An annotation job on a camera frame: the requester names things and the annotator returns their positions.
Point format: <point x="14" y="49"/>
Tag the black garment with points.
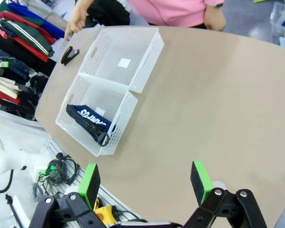
<point x="109" y="12"/>

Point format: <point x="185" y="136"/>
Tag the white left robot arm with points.
<point x="4" y="154"/>

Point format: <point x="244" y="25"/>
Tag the navy zip pencil case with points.
<point x="90" y="116"/>

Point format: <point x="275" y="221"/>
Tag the white perforated plastic basket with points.
<point x="85" y="99"/>
<point x="123" y="59"/>

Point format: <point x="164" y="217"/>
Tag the blue folded garment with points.
<point x="38" y="21"/>

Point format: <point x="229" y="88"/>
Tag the clear plastic box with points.
<point x="279" y="19"/>

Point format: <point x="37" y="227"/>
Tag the person's right hand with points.
<point x="76" y="22"/>

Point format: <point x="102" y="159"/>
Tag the person's right forearm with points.
<point x="84" y="6"/>

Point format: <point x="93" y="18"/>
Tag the person's left hand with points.
<point x="216" y="19"/>

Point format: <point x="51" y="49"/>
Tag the cream folded garment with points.
<point x="2" y="84"/>

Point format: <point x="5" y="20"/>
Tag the dark denim folded garment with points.
<point x="12" y="64"/>

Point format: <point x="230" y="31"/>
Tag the person in pink hoodie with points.
<point x="171" y="12"/>

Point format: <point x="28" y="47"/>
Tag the yellow power tool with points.
<point x="105" y="211"/>

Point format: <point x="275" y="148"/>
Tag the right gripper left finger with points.
<point x="90" y="185"/>

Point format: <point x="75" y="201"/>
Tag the green garment white stripe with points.
<point x="28" y="35"/>

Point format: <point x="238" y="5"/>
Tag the black stapler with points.
<point x="69" y="55"/>

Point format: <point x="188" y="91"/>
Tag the dark wristwatch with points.
<point x="217" y="4"/>

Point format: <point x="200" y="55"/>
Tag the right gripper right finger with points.
<point x="199" y="183"/>

